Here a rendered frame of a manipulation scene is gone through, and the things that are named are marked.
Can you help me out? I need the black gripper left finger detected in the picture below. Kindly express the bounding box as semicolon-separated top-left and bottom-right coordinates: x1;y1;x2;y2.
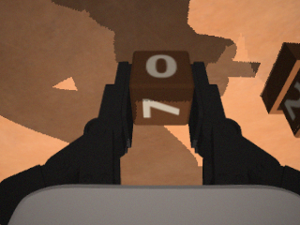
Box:
0;62;133;225

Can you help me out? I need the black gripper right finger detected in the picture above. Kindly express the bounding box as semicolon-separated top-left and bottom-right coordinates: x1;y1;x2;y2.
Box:
188;62;300;195

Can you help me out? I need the brown number cube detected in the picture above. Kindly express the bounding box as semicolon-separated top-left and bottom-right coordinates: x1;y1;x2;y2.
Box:
129;51;194;126
279;68;300;138

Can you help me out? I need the brown wooden tray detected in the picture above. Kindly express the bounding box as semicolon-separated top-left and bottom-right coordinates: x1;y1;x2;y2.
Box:
261;43;300;114

